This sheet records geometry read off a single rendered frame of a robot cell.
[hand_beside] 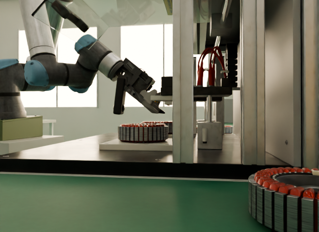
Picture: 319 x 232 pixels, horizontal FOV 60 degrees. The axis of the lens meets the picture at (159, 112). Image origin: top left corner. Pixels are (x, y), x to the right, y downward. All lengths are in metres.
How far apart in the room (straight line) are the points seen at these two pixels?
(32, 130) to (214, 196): 1.00
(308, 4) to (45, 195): 0.40
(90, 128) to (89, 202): 5.46
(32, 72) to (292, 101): 0.69
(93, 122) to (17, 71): 4.58
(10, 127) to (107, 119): 4.54
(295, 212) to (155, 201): 0.14
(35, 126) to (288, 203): 1.12
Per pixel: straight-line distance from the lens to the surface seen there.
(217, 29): 0.64
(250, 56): 0.42
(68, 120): 5.95
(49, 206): 0.31
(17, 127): 1.18
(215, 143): 0.57
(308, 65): 0.42
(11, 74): 1.20
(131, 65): 0.87
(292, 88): 0.42
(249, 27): 0.43
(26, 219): 0.28
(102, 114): 5.66
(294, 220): 0.23
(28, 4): 0.99
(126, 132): 0.58
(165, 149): 0.54
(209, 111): 0.58
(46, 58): 0.90
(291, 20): 0.44
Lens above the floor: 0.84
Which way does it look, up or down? 1 degrees up
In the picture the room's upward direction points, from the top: straight up
